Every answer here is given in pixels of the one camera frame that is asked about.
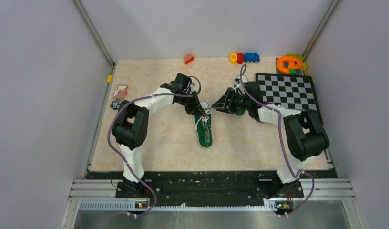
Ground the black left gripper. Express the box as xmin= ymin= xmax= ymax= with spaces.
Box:
xmin=177 ymin=90 xmax=207 ymax=117

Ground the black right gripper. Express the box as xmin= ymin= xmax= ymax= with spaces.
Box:
xmin=212 ymin=88 xmax=251 ymax=115

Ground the green canvas sneaker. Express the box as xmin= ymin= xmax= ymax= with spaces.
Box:
xmin=232 ymin=75 xmax=248 ymax=117
xmin=194 ymin=101 xmax=213 ymax=149

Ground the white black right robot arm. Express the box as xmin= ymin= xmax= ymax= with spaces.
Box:
xmin=212 ymin=82 xmax=330 ymax=197

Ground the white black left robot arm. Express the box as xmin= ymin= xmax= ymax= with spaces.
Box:
xmin=107 ymin=73 xmax=212 ymax=197

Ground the yellow toy block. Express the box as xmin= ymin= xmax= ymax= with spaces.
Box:
xmin=229 ymin=53 xmax=238 ymax=64

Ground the red toy block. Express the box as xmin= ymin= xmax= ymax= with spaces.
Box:
xmin=237 ymin=53 xmax=244 ymax=64

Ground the orange toy brick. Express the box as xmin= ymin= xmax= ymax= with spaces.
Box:
xmin=184 ymin=54 xmax=194 ymax=65

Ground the blue toy car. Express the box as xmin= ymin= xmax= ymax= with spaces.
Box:
xmin=244 ymin=52 xmax=260 ymax=63

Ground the black white chessboard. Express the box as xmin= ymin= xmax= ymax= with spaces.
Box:
xmin=255 ymin=73 xmax=322 ymax=120

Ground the pink tangram puzzle box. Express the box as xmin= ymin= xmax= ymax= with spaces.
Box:
xmin=113 ymin=85 xmax=128 ymax=100

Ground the orange green ring toy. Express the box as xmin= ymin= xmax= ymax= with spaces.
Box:
xmin=276 ymin=54 xmax=307 ymax=75

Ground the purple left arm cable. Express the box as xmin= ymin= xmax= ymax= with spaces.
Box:
xmin=107 ymin=75 xmax=202 ymax=219

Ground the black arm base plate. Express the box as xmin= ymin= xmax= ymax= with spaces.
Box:
xmin=86 ymin=171 xmax=320 ymax=207

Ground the aluminium frame rail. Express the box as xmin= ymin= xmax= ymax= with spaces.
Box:
xmin=61 ymin=178 xmax=366 ymax=229

